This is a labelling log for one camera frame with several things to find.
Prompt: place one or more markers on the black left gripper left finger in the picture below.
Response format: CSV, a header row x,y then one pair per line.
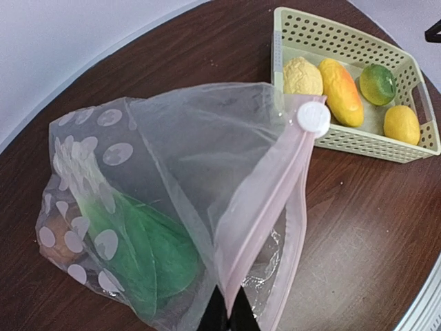
x,y
215,315

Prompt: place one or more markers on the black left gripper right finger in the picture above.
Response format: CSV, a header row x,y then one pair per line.
x,y
242,317

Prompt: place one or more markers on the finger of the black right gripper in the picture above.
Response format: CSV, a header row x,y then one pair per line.
x,y
433,34

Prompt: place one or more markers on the green lime toy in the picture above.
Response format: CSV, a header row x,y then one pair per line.
x,y
377,85

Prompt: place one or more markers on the green bok choy toy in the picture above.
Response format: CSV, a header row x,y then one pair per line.
x,y
148,256

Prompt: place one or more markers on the green plastic basket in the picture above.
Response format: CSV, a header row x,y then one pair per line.
x,y
300,34

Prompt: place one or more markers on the yellow lemon toy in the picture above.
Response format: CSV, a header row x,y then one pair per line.
x,y
401,123

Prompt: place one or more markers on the orange mango toy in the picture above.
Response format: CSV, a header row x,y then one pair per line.
x,y
342,94

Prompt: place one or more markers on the clear zip top bag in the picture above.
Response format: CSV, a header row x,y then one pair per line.
x,y
229,161

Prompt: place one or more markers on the pale yellow bumpy fruit toy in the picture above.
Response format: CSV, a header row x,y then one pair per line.
x,y
301,77

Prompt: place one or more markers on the brown potato toy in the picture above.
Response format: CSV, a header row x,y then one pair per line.
x,y
58,242

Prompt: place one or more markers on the aluminium front rail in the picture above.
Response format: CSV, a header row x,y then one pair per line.
x,y
424,313

